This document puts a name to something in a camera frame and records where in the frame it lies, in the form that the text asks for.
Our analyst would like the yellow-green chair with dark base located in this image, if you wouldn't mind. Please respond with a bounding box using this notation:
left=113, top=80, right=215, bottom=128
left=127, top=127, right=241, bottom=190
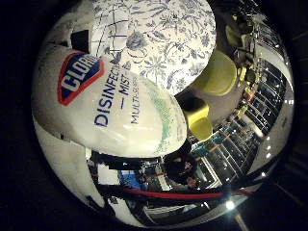
left=179, top=97, right=215, bottom=142

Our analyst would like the blue plastic bin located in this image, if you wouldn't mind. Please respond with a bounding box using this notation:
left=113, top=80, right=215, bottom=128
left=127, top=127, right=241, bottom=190
left=119, top=169, right=145, bottom=191

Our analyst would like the person with black hair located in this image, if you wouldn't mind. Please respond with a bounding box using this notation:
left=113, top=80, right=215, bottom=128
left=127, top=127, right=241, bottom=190
left=163, top=145, right=200, bottom=191

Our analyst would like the red cable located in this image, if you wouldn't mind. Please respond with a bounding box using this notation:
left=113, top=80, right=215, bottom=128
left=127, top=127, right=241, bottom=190
left=119, top=187, right=254, bottom=200

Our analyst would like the small olive yellow chair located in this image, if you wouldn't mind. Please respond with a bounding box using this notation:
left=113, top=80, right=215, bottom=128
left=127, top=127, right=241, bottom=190
left=224, top=24, right=244, bottom=49

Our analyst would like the black cluttered workbench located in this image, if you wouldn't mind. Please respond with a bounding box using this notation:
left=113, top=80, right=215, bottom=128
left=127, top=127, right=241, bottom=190
left=90, top=153, right=167, bottom=193

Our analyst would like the white Clorox spray bottle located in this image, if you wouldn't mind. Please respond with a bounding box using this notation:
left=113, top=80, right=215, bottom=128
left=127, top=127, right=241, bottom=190
left=31, top=44, right=189, bottom=159

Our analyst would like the large yellow-green chair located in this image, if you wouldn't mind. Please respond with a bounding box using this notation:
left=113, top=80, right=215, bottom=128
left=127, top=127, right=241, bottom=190
left=189, top=49, right=239, bottom=96

